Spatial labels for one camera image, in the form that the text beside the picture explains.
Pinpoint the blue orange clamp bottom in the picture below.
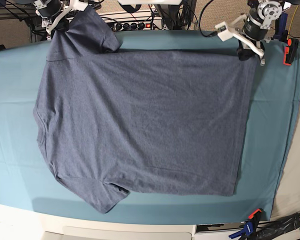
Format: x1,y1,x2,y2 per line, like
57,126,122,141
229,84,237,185
228,208,263,240

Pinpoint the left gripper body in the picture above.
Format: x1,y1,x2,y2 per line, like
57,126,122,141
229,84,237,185
238,13,270,56

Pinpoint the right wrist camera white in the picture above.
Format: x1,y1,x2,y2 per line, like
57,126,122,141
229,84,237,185
69,0,89,12

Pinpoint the yellow cable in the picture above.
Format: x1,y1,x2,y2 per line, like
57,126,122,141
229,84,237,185
288,3,300,38

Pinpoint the black plastic bag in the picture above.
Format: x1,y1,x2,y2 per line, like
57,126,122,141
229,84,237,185
254,213,300,240

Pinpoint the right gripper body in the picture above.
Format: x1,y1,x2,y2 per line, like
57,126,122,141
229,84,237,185
34,0,70,28

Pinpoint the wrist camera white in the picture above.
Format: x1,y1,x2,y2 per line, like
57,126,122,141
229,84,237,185
69,0,89,12
215,21,233,42

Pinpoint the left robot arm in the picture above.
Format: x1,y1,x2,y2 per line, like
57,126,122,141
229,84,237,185
237,0,292,65

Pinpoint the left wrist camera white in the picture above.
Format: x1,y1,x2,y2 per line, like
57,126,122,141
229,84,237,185
215,21,233,42

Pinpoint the teal table cloth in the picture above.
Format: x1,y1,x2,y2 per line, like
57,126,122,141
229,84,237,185
0,41,300,225

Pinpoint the orange black clamp top right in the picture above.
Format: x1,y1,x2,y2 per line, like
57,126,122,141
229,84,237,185
283,38,299,66

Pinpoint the white power strip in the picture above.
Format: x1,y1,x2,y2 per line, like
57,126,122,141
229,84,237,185
106,19,163,32

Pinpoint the blue clamp top right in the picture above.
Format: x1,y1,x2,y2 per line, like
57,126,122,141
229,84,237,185
272,12,288,43

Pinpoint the blue-grey T-shirt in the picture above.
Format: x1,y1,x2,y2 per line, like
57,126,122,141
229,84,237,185
33,7,258,214

